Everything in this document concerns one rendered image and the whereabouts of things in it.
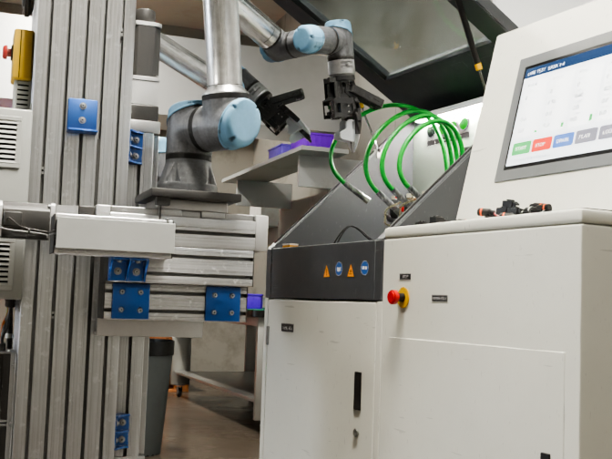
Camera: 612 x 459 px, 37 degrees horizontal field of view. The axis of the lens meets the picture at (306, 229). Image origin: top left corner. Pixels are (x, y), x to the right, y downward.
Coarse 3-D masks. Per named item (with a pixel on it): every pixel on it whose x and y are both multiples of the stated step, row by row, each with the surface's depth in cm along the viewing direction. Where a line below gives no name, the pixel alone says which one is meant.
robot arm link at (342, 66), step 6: (336, 60) 253; (342, 60) 253; (348, 60) 254; (330, 66) 255; (336, 66) 254; (342, 66) 253; (348, 66) 254; (354, 66) 256; (330, 72) 255; (336, 72) 254; (342, 72) 253; (348, 72) 254; (354, 72) 256
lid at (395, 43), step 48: (288, 0) 303; (336, 0) 292; (384, 0) 279; (432, 0) 267; (480, 0) 255; (384, 48) 303; (432, 48) 289; (480, 48) 273; (432, 96) 311; (480, 96) 296
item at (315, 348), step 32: (288, 320) 283; (320, 320) 265; (352, 320) 249; (288, 352) 282; (320, 352) 264; (352, 352) 248; (288, 384) 280; (320, 384) 263; (352, 384) 247; (288, 416) 279; (320, 416) 262; (352, 416) 246; (288, 448) 277; (320, 448) 260; (352, 448) 245
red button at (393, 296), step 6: (402, 288) 229; (390, 294) 227; (396, 294) 226; (402, 294) 227; (408, 294) 226; (390, 300) 227; (396, 300) 226; (402, 300) 227; (408, 300) 226; (402, 306) 228
